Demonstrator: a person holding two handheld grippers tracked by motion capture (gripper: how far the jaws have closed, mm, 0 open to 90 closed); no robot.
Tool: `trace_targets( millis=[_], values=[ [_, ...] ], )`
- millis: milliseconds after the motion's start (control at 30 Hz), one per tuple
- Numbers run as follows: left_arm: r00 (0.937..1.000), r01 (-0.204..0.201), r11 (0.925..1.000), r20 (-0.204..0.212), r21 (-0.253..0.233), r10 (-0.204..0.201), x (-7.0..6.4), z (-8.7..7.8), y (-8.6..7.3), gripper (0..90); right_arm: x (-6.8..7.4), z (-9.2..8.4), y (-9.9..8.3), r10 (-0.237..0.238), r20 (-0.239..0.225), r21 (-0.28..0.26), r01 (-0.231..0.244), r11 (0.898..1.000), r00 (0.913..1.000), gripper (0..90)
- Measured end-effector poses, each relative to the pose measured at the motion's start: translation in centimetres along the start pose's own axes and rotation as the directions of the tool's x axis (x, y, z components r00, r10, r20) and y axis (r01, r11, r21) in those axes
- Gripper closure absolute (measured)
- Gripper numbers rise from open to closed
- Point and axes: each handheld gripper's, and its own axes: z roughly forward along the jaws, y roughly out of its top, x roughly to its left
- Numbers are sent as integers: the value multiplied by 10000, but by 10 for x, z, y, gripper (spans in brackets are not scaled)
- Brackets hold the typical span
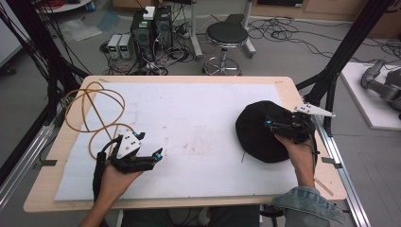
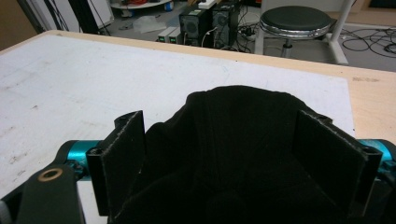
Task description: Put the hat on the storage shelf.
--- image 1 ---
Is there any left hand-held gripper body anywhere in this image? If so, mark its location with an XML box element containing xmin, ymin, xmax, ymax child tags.
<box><xmin>108</xmin><ymin>132</ymin><xmax>155</xmax><ymax>175</ymax></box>

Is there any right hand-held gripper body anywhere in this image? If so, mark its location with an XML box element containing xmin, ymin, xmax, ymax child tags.
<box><xmin>282</xmin><ymin>103</ymin><xmax>337</xmax><ymax>145</ymax></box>

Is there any black hat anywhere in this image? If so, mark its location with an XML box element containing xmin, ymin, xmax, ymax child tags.
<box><xmin>235</xmin><ymin>99</ymin><xmax>317</xmax><ymax>165</ymax></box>

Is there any person's right hand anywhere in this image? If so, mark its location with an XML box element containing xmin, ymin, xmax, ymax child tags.
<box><xmin>273</xmin><ymin>133</ymin><xmax>317</xmax><ymax>187</ymax></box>

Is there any person's left hand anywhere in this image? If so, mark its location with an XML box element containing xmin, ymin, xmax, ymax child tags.
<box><xmin>96</xmin><ymin>163</ymin><xmax>145</xmax><ymax>204</ymax></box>

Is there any white table mat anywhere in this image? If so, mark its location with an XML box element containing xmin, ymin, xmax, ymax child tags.
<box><xmin>54</xmin><ymin>82</ymin><xmax>299</xmax><ymax>202</ymax></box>

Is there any yellow rubber tube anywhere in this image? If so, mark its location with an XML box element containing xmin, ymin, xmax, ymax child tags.
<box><xmin>62</xmin><ymin>80</ymin><xmax>137</xmax><ymax>161</ymax></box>

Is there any thin wooden stick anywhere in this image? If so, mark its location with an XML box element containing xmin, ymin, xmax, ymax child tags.
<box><xmin>314</xmin><ymin>178</ymin><xmax>335</xmax><ymax>197</ymax></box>

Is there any white floor board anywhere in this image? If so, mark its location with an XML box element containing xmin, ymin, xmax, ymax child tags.
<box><xmin>340</xmin><ymin>61</ymin><xmax>401</xmax><ymax>131</ymax></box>

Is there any grey power supply unit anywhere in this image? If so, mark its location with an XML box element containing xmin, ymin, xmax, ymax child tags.
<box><xmin>107</xmin><ymin>33</ymin><xmax>123</xmax><ymax>60</ymax></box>
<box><xmin>118</xmin><ymin>33</ymin><xmax>134</xmax><ymax>60</ymax></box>

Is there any white metal stand leg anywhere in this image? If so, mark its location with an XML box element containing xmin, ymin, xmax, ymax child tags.
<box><xmin>241</xmin><ymin>0</ymin><xmax>257</xmax><ymax>60</ymax></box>
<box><xmin>188</xmin><ymin>0</ymin><xmax>204</xmax><ymax>61</ymax></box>

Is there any black computer tower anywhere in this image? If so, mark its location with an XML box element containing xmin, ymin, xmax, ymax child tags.
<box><xmin>153</xmin><ymin>5</ymin><xmax>174</xmax><ymax>51</ymax></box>
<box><xmin>130</xmin><ymin>10</ymin><xmax>156</xmax><ymax>62</ymax></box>

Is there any black round stool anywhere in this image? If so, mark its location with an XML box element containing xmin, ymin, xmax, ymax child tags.
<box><xmin>201</xmin><ymin>21</ymin><xmax>251</xmax><ymax>77</ymax></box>

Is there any clear plastic sheet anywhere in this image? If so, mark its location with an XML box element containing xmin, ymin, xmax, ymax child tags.
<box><xmin>60</xmin><ymin>18</ymin><xmax>103</xmax><ymax>43</ymax></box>

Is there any white box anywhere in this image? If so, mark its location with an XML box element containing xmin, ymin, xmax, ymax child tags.
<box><xmin>142</xmin><ymin>6</ymin><xmax>156</xmax><ymax>21</ymax></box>

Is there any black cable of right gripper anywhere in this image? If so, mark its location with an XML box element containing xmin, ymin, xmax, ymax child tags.
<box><xmin>302</xmin><ymin>119</ymin><xmax>321</xmax><ymax>166</ymax></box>

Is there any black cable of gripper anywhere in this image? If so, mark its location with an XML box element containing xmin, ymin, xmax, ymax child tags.
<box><xmin>302</xmin><ymin>119</ymin><xmax>321</xmax><ymax>166</ymax></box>
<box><xmin>92</xmin><ymin>135</ymin><xmax>122</xmax><ymax>203</ymax></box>

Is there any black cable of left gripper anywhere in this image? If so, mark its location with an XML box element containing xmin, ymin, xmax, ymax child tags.
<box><xmin>92</xmin><ymin>135</ymin><xmax>122</xmax><ymax>203</ymax></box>

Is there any aluminium rail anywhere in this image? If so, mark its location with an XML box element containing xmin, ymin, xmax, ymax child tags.
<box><xmin>310</xmin><ymin>112</ymin><xmax>373</xmax><ymax>227</ymax></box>
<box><xmin>0</xmin><ymin>107</ymin><xmax>65</xmax><ymax>212</ymax></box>

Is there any black metal frame stand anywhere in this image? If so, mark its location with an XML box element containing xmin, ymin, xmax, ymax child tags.
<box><xmin>0</xmin><ymin>0</ymin><xmax>91</xmax><ymax>187</ymax></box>
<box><xmin>295</xmin><ymin>0</ymin><xmax>395</xmax><ymax>137</ymax></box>

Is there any tangle of black floor cables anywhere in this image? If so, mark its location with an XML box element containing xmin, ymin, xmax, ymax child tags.
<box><xmin>249</xmin><ymin>15</ymin><xmax>401</xmax><ymax>65</ymax></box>

